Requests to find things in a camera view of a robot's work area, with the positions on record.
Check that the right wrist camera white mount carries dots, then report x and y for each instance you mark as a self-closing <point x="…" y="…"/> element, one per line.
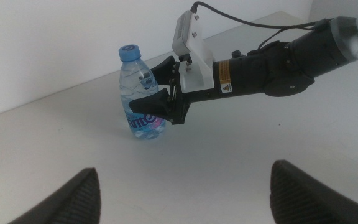
<point x="197" y="56"/>

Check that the clear water bottle blue cap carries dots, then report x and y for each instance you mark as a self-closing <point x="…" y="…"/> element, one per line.
<point x="129" y="81"/>

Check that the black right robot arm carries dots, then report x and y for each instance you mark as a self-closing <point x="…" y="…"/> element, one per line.
<point x="306" y="56"/>

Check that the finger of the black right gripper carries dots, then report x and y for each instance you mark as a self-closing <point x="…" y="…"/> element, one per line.
<point x="166" y="71"/>
<point x="152" y="104"/>

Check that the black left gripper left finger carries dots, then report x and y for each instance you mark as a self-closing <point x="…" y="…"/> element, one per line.
<point x="73" y="202"/>

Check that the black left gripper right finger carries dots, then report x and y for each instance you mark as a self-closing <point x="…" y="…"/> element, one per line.
<point x="303" y="199"/>

